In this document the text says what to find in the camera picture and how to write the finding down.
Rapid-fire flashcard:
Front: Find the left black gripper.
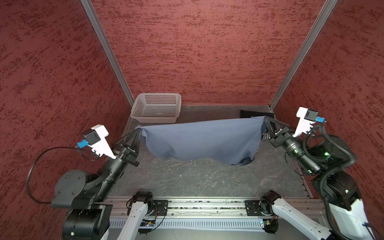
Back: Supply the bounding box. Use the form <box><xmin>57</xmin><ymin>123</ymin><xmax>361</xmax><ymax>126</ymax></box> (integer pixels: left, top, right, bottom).
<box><xmin>95</xmin><ymin>125</ymin><xmax>143</xmax><ymax>198</ymax></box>

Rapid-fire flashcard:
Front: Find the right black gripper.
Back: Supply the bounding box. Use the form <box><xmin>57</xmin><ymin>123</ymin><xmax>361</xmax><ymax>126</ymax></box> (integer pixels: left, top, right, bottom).
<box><xmin>262</xmin><ymin>116</ymin><xmax>319</xmax><ymax>172</ymax></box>

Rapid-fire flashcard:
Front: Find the navy tank top red trim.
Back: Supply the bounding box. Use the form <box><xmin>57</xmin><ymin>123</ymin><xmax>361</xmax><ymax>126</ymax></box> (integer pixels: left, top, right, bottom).
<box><xmin>240</xmin><ymin>110</ymin><xmax>275</xmax><ymax>140</ymax></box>

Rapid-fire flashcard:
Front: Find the grey-blue tank top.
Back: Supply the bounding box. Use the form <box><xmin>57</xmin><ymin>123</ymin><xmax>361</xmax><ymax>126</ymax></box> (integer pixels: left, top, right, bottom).
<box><xmin>141</xmin><ymin>117</ymin><xmax>266</xmax><ymax>166</ymax></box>

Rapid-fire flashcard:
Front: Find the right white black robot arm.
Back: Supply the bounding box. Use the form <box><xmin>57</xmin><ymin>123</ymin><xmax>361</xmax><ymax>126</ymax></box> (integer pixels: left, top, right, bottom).
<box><xmin>259</xmin><ymin>110</ymin><xmax>375</xmax><ymax>240</ymax></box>

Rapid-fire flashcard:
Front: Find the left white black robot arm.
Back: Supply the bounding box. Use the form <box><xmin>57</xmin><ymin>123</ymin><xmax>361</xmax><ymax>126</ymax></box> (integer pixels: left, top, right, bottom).
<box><xmin>51</xmin><ymin>128</ymin><xmax>142</xmax><ymax>240</ymax></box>

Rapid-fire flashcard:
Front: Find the white plastic laundry basket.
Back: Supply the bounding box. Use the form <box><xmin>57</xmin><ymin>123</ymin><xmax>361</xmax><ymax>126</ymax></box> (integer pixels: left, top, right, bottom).
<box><xmin>130</xmin><ymin>93</ymin><xmax>182</xmax><ymax>124</ymax></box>

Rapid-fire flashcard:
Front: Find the right corner aluminium profile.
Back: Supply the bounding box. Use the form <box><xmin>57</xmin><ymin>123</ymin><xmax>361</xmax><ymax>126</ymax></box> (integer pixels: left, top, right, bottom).
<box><xmin>269</xmin><ymin>0</ymin><xmax>338</xmax><ymax>112</ymax></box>

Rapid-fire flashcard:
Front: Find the corner aluminium profile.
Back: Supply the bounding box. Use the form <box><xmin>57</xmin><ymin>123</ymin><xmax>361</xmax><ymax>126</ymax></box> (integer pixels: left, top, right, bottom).
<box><xmin>81</xmin><ymin>0</ymin><xmax>135</xmax><ymax>107</ymax></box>
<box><xmin>269</xmin><ymin>0</ymin><xmax>338</xmax><ymax>112</ymax></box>

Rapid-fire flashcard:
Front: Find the left corner aluminium profile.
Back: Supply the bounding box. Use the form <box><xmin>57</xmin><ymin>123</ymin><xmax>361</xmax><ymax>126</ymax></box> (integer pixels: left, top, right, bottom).
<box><xmin>81</xmin><ymin>0</ymin><xmax>135</xmax><ymax>107</ymax></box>

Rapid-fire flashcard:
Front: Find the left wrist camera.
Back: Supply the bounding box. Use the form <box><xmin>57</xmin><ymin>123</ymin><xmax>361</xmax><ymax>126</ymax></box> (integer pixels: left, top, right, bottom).
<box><xmin>77</xmin><ymin>125</ymin><xmax>117</xmax><ymax>159</ymax></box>

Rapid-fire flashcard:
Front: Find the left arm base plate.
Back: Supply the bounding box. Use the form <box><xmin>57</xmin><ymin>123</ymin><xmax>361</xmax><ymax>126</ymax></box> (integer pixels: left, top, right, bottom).
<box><xmin>150</xmin><ymin>200</ymin><xmax>169</xmax><ymax>217</ymax></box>

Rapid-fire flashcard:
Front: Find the aluminium front rail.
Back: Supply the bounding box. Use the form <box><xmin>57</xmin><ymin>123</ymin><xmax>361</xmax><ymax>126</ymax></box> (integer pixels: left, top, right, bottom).
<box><xmin>101</xmin><ymin>197</ymin><xmax>328</xmax><ymax>218</ymax></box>

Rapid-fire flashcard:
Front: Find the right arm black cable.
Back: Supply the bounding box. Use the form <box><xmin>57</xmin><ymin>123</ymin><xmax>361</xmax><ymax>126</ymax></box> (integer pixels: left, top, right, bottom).
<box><xmin>301</xmin><ymin>124</ymin><xmax>358</xmax><ymax>240</ymax></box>

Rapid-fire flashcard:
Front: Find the left circuit board with wires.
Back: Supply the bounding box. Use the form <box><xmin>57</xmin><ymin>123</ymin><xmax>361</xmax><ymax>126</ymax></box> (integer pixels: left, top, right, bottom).
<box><xmin>138</xmin><ymin>220</ymin><xmax>157</xmax><ymax>235</ymax></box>

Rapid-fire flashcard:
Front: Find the circuit board with wires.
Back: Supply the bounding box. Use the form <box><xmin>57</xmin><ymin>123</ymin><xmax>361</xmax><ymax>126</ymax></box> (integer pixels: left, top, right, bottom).
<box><xmin>138</xmin><ymin>220</ymin><xmax>157</xmax><ymax>235</ymax></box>
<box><xmin>263</xmin><ymin>219</ymin><xmax>279</xmax><ymax>235</ymax></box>

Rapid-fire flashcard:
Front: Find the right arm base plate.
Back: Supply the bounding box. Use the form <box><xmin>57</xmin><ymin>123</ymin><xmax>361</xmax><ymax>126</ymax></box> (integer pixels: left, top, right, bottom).
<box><xmin>245</xmin><ymin>200</ymin><xmax>271</xmax><ymax>217</ymax></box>

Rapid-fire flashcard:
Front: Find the right circuit board with wires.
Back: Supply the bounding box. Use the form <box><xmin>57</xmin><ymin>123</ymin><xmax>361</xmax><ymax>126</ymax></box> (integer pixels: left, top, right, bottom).
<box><xmin>263</xmin><ymin>219</ymin><xmax>279</xmax><ymax>235</ymax></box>

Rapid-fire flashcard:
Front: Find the white slotted cable duct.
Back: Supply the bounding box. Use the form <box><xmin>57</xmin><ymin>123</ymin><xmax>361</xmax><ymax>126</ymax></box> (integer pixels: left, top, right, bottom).
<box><xmin>109</xmin><ymin>218</ymin><xmax>266</xmax><ymax>231</ymax></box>

